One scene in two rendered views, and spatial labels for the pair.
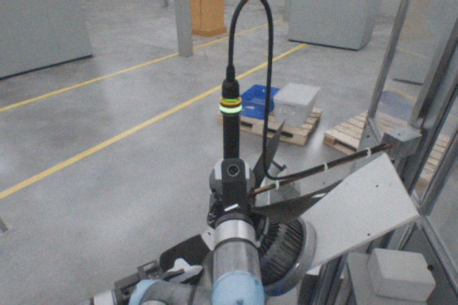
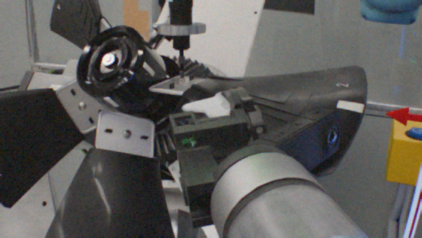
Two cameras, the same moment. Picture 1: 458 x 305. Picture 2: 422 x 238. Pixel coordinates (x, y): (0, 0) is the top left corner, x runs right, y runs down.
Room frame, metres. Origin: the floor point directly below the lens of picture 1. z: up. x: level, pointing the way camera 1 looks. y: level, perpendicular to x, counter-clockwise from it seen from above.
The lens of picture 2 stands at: (0.34, 0.50, 1.32)
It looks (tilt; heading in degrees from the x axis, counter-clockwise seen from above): 19 degrees down; 288
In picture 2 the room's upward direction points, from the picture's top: straight up
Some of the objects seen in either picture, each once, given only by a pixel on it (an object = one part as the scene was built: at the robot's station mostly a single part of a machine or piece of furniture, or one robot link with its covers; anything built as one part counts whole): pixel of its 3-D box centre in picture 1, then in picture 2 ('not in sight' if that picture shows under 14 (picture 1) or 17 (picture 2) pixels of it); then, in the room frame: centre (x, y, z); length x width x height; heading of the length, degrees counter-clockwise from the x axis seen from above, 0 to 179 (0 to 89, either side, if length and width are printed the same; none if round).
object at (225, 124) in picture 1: (230, 154); not in sight; (0.55, 0.00, 1.49); 0.03 x 0.03 x 0.21
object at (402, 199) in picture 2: not in sight; (403, 193); (0.15, -0.24, 0.92); 0.03 x 0.03 x 0.12; 82
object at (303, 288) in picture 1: (317, 282); not in sight; (0.72, -0.37, 0.73); 0.15 x 0.09 x 0.22; 82
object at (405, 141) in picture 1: (401, 141); not in sight; (0.83, -0.56, 1.35); 0.10 x 0.07 x 0.09; 117
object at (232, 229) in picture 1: (236, 240); not in sight; (0.35, -0.01, 1.44); 0.08 x 0.05 x 0.08; 92
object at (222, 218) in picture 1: (233, 210); not in sight; (0.43, -0.01, 1.44); 0.12 x 0.08 x 0.09; 2
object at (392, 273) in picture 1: (397, 269); not in sight; (0.65, -0.60, 0.92); 0.17 x 0.16 x 0.11; 82
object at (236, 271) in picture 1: (237, 283); not in sight; (0.27, -0.01, 1.44); 0.11 x 0.08 x 0.09; 2
